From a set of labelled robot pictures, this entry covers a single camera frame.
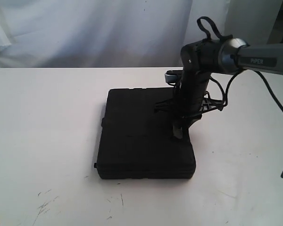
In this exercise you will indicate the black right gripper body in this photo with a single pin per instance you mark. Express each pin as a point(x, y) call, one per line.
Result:
point(187, 112)

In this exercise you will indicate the black plastic tool case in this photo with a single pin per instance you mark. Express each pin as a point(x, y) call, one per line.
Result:
point(136, 142)

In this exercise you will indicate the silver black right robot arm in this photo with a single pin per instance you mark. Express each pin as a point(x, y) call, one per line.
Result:
point(190, 99)

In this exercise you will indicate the white backdrop curtain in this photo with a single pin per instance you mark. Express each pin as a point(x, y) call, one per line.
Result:
point(121, 33)

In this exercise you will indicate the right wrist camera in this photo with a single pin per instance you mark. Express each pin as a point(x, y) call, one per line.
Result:
point(173, 76)

